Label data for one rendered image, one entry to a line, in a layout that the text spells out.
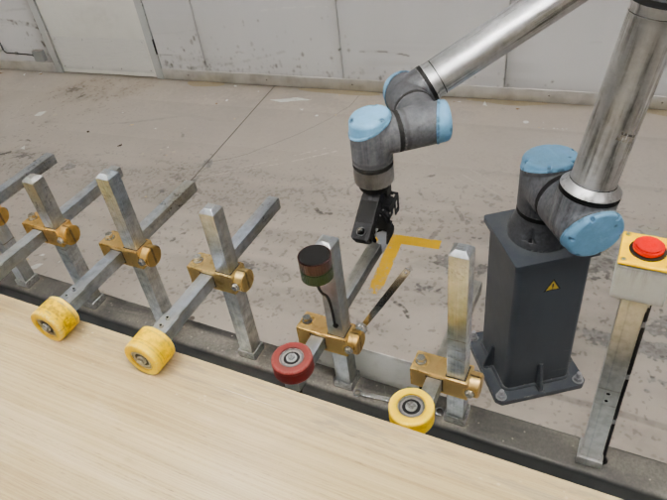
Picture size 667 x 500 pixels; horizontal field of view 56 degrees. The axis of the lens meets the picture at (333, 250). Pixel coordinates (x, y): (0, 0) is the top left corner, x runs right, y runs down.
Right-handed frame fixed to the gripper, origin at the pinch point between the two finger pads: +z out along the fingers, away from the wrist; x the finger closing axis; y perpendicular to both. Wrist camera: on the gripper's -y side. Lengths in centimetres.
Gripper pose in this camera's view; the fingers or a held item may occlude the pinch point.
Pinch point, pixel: (376, 252)
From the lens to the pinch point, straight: 152.7
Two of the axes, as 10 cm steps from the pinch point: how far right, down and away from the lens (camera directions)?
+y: 4.2, -6.4, 6.4
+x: -9.0, -2.0, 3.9
